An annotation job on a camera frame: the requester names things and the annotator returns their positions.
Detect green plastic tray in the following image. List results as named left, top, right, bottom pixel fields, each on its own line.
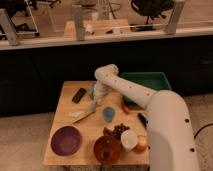
left=121, top=72, right=171, bottom=91

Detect wooden handled knife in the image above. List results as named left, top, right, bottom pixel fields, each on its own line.
left=69, top=110, right=92, bottom=124

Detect wooden table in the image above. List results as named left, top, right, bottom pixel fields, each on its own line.
left=43, top=81, right=146, bottom=166

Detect wooden background bench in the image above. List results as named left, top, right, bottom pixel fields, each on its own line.
left=64, top=19, right=131, bottom=37

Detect red marker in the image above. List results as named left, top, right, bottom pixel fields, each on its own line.
left=121, top=100, right=130, bottom=114

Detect purple bowl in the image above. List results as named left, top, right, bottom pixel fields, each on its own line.
left=51, top=126, right=82, bottom=156

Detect blue cup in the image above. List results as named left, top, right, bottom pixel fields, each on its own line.
left=102, top=107, right=115, bottom=123

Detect black office chair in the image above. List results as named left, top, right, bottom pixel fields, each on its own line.
left=131, top=0, right=174, bottom=24

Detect red-brown bowl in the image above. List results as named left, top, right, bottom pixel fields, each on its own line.
left=93, top=136, right=121, bottom=165

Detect bunch of dark grapes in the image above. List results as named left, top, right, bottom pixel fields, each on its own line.
left=103, top=123, right=130, bottom=140

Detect black cable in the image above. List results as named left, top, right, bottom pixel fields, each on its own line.
left=193, top=122, right=213, bottom=140

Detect black rectangular block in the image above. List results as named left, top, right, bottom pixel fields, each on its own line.
left=72, top=88, right=86, bottom=103

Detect apple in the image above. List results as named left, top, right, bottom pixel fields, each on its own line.
left=135, top=135, right=148, bottom=152

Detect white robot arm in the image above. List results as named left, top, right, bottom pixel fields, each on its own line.
left=94, top=64, right=200, bottom=171

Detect white mug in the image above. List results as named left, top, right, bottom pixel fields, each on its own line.
left=121, top=130, right=138, bottom=152

